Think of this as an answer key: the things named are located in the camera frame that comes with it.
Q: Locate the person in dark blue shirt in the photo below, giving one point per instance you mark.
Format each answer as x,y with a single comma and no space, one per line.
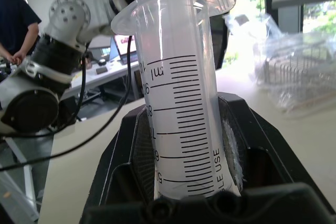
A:
15,19

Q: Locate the open laptop with red screen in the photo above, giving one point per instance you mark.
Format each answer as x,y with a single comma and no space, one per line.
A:
124,44

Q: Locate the white office desk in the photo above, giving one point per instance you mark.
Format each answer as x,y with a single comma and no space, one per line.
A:
105,78

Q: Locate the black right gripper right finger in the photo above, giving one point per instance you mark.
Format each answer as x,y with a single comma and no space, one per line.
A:
260,140

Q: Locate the small dark computer monitor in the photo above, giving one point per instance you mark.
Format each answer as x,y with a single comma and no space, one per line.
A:
101,54

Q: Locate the large clear plastic syringe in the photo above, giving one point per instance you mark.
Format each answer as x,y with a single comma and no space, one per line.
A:
183,37

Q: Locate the grey metal table frame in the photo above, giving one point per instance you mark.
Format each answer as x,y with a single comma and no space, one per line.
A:
26,176

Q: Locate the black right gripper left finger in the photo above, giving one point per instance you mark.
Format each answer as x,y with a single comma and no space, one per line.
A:
123,155

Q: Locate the crumpled clear plastic bag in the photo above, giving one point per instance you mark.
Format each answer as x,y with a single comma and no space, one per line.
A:
296,51

